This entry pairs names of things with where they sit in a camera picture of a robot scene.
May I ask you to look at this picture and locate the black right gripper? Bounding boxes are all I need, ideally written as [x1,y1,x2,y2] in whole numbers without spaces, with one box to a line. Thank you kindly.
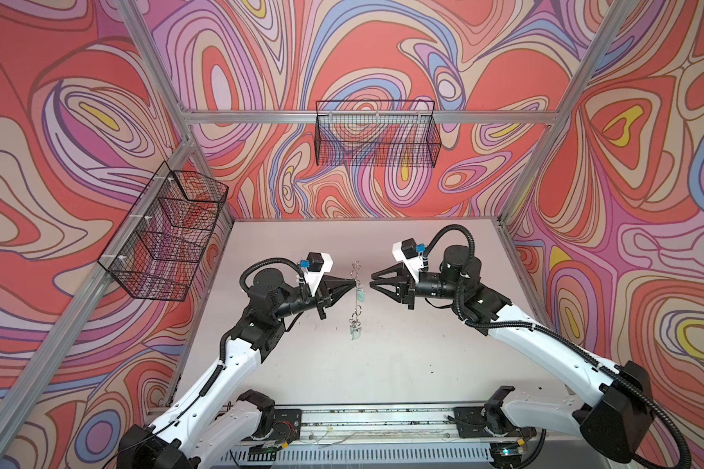
[370,262,463,310]

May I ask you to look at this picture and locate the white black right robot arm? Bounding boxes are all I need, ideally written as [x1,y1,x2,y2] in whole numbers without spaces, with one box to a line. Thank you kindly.
[370,224,692,468]

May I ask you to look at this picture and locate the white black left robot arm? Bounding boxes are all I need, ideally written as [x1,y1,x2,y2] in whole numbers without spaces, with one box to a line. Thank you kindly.
[104,252,357,468]

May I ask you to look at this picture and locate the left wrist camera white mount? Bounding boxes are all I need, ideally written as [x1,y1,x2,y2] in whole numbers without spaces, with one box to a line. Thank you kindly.
[299,252,334,296]

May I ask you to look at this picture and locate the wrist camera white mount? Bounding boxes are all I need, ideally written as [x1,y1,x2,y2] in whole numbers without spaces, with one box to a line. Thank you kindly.
[392,238,426,279]
[299,252,334,296]

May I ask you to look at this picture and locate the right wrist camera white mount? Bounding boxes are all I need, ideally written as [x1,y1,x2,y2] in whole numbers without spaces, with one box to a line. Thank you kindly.
[392,238,426,279]

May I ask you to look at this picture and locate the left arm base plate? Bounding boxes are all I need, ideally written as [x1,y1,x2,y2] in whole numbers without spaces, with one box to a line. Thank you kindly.
[246,408,302,442]

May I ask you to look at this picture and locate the black wire basket back wall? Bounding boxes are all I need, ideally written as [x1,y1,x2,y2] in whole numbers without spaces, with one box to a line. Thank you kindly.
[314,98,442,168]

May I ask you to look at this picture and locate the black wire basket wall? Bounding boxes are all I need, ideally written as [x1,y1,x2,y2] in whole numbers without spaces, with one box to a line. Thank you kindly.
[97,162,229,302]
[314,98,442,168]

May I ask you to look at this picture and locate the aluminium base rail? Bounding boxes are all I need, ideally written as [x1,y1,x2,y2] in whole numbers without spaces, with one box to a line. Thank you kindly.
[169,401,623,469]

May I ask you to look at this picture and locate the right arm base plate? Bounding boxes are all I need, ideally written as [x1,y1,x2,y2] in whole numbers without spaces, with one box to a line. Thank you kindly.
[447,406,538,440]

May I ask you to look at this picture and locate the black wire basket left wall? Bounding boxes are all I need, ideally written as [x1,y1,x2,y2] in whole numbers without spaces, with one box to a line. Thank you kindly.
[97,162,229,302]

